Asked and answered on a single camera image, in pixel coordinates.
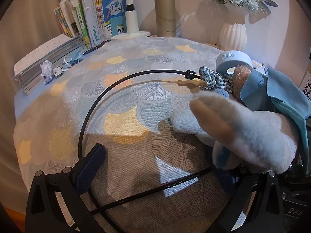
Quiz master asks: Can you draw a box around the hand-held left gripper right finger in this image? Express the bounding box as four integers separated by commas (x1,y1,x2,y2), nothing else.
215,167,285,233

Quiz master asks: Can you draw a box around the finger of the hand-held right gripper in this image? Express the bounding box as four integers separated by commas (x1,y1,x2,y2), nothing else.
279,165,311,233

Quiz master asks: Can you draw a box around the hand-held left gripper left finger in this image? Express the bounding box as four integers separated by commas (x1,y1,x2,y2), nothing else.
25,144,114,233

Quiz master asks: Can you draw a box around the white plush rabbit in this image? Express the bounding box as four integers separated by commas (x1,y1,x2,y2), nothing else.
168,91,298,175

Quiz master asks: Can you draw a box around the teal cloth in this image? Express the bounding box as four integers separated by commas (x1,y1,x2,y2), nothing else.
239,71,311,173

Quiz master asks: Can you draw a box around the brown plush toy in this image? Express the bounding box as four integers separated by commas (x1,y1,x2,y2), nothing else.
228,64,254,102

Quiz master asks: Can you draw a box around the blue checkered fabric bow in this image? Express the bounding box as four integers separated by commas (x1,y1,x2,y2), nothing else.
199,66,234,90

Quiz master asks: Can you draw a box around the pale blue bottle lid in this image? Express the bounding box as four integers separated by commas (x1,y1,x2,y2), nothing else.
216,50,253,74

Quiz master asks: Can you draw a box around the leaf patterned tablecloth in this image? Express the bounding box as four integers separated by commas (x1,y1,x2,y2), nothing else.
13,36,268,233

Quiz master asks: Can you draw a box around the white paper flower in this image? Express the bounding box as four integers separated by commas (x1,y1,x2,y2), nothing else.
39,59,54,84

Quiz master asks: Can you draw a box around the light blue fabric piece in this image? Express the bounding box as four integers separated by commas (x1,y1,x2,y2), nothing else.
62,49,83,68

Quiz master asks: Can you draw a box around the white printed card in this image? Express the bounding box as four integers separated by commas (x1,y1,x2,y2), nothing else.
299,74,311,100

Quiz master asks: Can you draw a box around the black pen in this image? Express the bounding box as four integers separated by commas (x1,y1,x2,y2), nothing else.
83,41,107,55

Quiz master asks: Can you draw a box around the stack of grey folders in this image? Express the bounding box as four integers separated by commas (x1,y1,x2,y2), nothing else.
14,34,85,96

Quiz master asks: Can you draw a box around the row of books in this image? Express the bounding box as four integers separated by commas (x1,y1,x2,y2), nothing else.
53,0,127,49
0,0,80,78

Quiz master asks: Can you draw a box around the white desk lamp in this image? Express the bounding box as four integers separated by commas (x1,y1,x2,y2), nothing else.
110,0,151,40

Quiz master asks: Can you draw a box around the gold thermos bottle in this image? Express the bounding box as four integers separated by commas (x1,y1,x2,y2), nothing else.
154,0,176,38

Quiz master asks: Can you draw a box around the white charger cable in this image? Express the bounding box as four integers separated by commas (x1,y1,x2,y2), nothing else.
53,56,73,78

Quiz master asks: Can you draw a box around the black cable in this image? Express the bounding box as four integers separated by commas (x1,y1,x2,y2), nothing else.
78,70,212,233

